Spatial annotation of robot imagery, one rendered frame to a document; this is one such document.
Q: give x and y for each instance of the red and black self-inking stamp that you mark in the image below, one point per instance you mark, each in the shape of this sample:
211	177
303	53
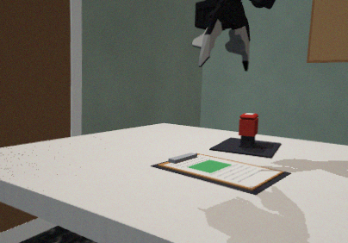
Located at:
248	128

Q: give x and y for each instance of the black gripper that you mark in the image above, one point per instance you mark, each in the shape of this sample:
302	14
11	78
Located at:
233	15

